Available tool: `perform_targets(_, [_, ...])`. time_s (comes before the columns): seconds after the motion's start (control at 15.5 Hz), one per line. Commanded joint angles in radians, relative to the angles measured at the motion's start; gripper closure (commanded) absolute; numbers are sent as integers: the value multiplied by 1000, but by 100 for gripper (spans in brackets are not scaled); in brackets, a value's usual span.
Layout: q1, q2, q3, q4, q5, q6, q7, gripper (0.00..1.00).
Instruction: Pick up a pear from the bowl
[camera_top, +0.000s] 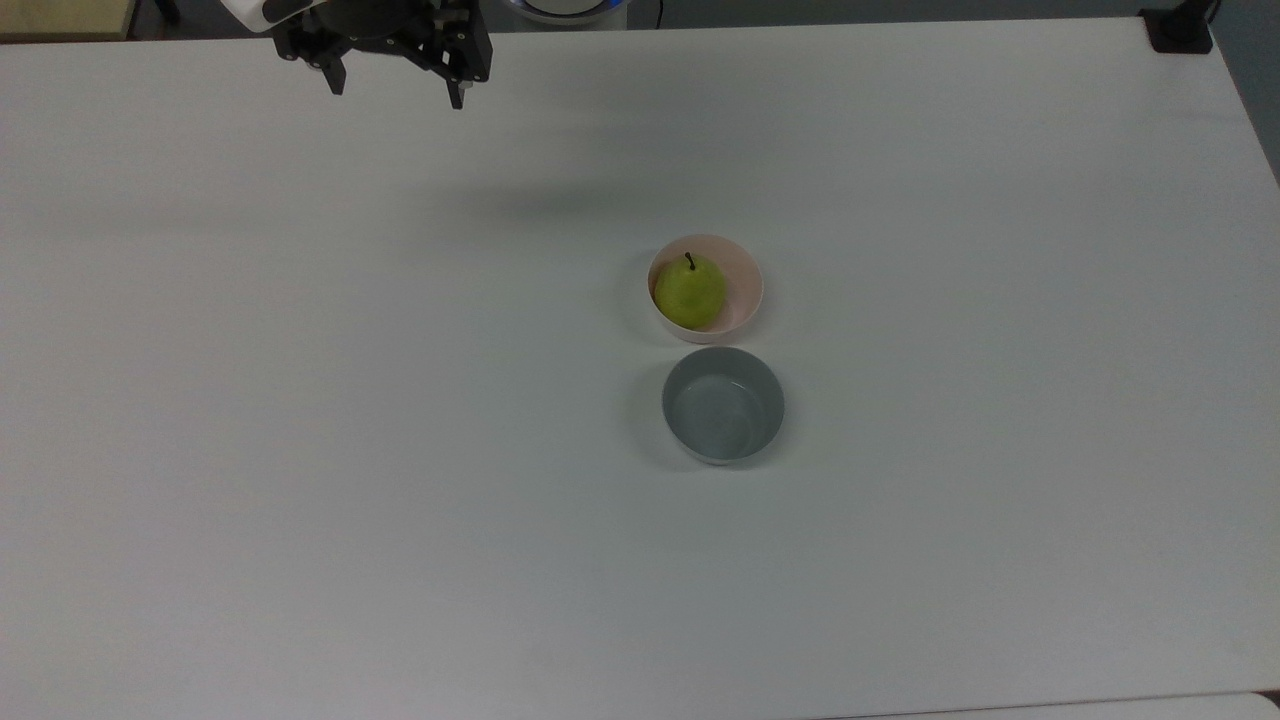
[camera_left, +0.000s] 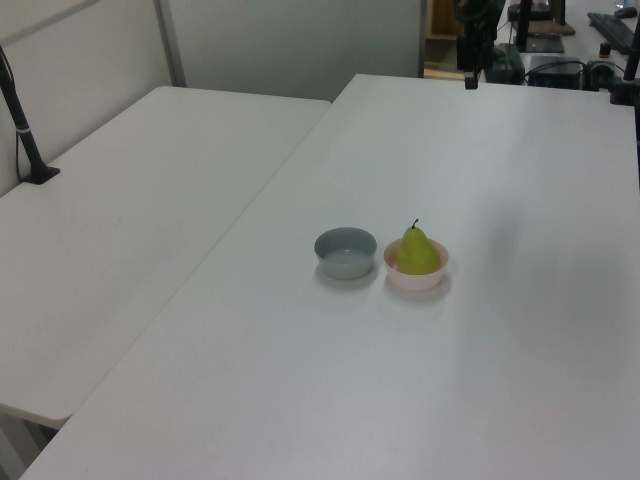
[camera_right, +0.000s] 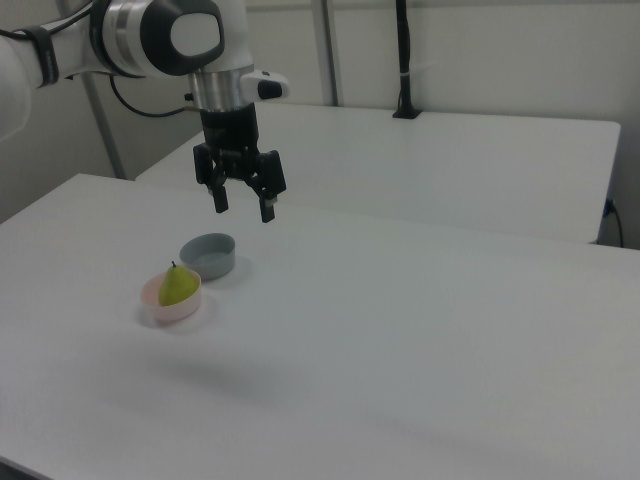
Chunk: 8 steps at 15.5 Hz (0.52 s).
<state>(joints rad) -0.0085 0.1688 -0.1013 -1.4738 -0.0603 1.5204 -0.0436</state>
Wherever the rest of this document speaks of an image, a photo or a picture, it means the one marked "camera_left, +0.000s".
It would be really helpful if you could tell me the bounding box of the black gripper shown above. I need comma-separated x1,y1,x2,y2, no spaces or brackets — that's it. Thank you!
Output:
453,0,505,92

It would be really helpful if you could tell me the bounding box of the green pear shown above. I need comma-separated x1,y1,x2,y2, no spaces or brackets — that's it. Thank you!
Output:
395,218,442,276

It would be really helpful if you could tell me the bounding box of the pink bowl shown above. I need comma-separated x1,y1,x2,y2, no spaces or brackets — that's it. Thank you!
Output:
383,237,450,292

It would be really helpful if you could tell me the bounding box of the grey bowl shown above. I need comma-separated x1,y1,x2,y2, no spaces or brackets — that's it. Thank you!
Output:
313,226,378,280

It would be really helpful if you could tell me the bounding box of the wooden cabinet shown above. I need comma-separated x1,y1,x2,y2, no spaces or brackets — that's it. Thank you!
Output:
424,0,469,79

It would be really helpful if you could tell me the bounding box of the black monitor stand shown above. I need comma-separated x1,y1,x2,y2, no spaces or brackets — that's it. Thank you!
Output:
516,0,567,54

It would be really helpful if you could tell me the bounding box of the black keyboard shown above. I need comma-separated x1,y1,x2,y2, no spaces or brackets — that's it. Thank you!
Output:
586,11,640,55

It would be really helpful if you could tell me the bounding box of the white side table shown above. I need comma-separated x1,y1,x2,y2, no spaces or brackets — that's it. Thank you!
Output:
0,85,333,430

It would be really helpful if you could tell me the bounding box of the black pole stand with base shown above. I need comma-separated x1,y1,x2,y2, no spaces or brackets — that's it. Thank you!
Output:
0,43,62,186

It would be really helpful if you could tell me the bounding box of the black device with cables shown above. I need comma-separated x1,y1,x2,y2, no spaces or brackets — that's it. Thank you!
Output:
585,58,617,92

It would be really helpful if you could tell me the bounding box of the black camera stand clamp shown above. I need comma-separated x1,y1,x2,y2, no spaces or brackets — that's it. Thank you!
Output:
607,43,640,107

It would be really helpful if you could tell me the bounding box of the grey metal partition post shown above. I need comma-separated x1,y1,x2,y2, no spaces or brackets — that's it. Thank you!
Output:
152,0,187,89

